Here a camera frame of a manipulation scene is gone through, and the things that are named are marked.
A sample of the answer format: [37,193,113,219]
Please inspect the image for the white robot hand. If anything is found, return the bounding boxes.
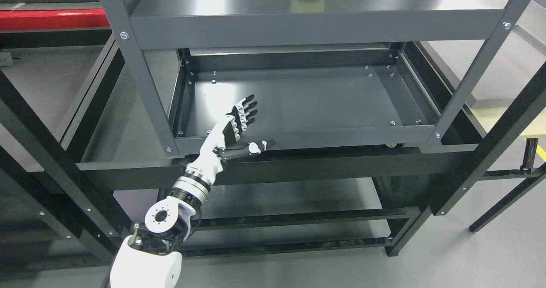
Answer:
[186,94,274,185]

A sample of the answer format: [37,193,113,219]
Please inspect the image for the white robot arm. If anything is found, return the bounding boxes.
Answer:
[102,94,273,288]

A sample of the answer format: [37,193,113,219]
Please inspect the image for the dark grey shelf unit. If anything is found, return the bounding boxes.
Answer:
[1,0,545,279]

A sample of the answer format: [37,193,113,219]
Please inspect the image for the red metal beam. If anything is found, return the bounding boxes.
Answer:
[0,9,110,31]

